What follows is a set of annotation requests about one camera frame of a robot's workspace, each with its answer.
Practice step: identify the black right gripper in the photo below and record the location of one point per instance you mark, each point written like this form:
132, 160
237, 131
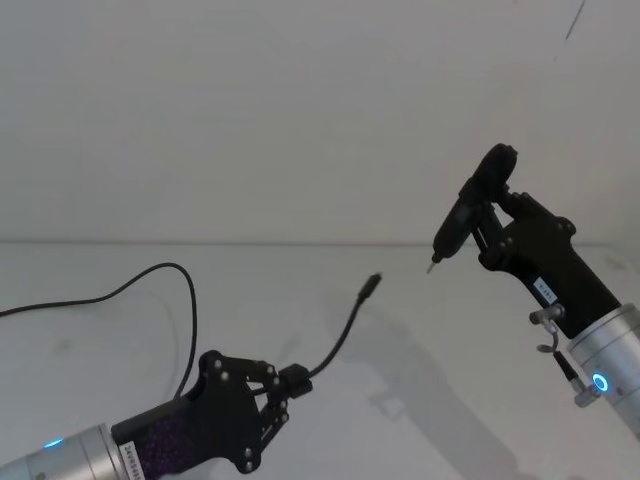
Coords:
550, 260

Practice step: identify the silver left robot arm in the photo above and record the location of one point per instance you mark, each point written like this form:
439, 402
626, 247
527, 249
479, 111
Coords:
65, 455

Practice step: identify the black pen-shaped power tool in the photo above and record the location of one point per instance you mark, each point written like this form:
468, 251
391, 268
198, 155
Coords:
492, 167

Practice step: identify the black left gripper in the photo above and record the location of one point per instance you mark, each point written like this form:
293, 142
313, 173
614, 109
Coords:
210, 420

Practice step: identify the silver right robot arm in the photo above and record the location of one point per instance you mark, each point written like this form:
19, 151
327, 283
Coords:
612, 360

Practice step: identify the white table cloth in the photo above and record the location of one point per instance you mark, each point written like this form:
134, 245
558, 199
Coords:
450, 400

